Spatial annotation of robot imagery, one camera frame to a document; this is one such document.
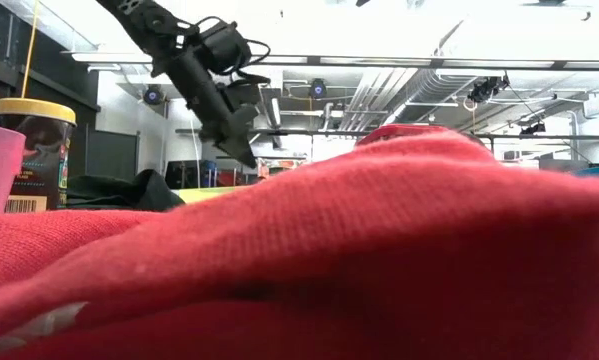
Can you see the blue-lens ceiling camera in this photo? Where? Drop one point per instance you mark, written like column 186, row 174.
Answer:
column 153, row 95
column 318, row 89

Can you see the large red knit cloth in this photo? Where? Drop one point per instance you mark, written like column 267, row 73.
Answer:
column 329, row 250

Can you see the overhead LED light bar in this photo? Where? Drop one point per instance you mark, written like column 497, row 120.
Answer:
column 504, row 63

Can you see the black crumpled cloth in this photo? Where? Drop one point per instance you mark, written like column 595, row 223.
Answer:
column 144, row 195

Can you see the black equipment case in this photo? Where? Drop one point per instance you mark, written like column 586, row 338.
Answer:
column 184, row 174

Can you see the colourful printed banner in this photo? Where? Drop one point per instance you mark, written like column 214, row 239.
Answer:
column 279, row 167

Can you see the silver ceiling ducts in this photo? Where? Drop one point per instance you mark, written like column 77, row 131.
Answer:
column 359, row 117

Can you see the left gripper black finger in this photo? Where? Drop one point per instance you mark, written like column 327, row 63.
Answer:
column 245, row 116
column 239, row 150

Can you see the black horizontal rail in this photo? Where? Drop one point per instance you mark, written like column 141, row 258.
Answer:
column 304, row 132

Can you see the dark spice jar yellow lid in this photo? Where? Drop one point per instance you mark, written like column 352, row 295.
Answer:
column 39, row 150

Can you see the grey box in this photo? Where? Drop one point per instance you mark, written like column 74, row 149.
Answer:
column 561, row 166

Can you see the yellow-green mat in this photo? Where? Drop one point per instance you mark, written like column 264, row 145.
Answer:
column 204, row 194

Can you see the small black ceiling device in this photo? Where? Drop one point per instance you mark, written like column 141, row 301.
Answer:
column 531, row 129

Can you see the red crate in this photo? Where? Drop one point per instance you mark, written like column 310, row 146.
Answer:
column 231, row 178

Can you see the hanging black camera rig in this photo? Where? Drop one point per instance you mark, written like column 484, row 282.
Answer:
column 484, row 90

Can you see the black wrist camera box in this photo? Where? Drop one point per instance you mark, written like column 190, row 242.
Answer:
column 224, row 45

